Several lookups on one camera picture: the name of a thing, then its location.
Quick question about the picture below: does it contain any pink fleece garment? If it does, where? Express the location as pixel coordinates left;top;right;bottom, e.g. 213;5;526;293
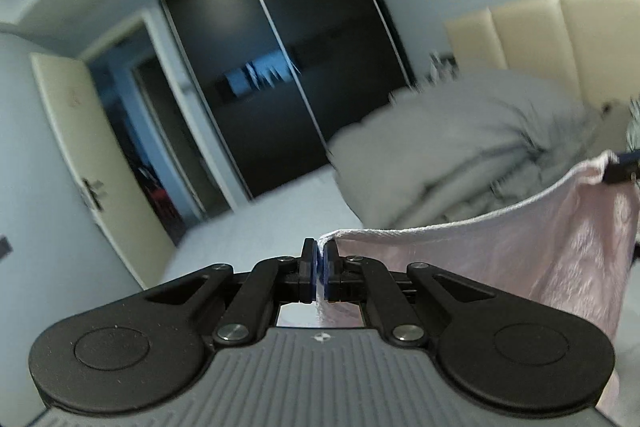
319;153;639;426

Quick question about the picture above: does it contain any striped clothes pile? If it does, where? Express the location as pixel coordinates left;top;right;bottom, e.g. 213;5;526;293
626;98;640;152

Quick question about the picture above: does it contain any grey bed sheet mattress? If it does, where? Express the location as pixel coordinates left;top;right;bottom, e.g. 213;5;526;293
162;166;361;282

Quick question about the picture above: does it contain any beige padded headboard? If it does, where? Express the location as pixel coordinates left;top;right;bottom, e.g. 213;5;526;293
444;0;639;107

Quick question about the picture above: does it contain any grey folded duvet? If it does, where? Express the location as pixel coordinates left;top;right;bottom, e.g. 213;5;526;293
328;69;602;229

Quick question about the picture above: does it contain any black sliding wardrobe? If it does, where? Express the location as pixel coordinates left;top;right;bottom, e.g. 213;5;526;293
163;0;413;197

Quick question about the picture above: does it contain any cream room door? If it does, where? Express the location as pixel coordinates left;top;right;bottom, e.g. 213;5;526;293
30;53;175;288

